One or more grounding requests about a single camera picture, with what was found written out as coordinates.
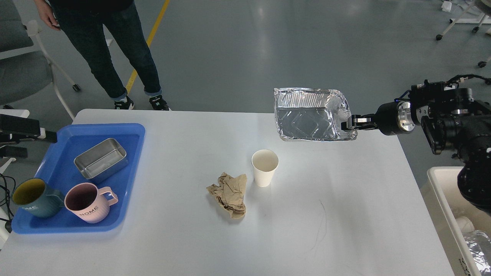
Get grey office chair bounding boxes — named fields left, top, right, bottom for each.
left=0, top=0, right=81, bottom=119

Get white wheeled rack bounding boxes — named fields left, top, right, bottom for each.
left=436, top=0, right=491, bottom=69

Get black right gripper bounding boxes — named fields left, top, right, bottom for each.
left=341, top=101, right=415, bottom=136

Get white cup in bin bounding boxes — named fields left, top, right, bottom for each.
left=455, top=215, right=475, bottom=234

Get brown paper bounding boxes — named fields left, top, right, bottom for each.
left=206, top=172, right=247, bottom=219

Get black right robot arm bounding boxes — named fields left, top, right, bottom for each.
left=341, top=74, right=491, bottom=214

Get crumpled foil in bin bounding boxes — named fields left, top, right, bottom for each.
left=463, top=230, right=491, bottom=276

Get square steel tray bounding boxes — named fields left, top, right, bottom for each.
left=74, top=138, right=129, bottom=184

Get pink mug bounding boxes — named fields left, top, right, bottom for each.
left=64, top=183, right=118, bottom=223

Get person's right hand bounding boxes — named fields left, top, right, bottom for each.
left=34, top=0, right=60, bottom=31

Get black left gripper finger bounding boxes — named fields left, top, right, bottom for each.
left=0, top=115, right=57, bottom=144
left=0, top=146, right=28, bottom=159

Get standing person dark clothes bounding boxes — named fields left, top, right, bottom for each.
left=47, top=0, right=170, bottom=111

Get blue plastic tray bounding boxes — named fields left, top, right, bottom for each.
left=12, top=123, right=146, bottom=234

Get white side table left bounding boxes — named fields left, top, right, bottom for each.
left=0, top=109, right=30, bottom=118

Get teal mug yellow inside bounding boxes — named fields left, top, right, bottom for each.
left=12, top=178, right=65, bottom=219

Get white bin right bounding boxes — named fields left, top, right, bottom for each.
left=420, top=167, right=491, bottom=276

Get white paper cup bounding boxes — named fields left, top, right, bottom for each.
left=251, top=149, right=279, bottom=187

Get aluminium foil tray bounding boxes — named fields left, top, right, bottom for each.
left=274, top=88, right=358, bottom=142

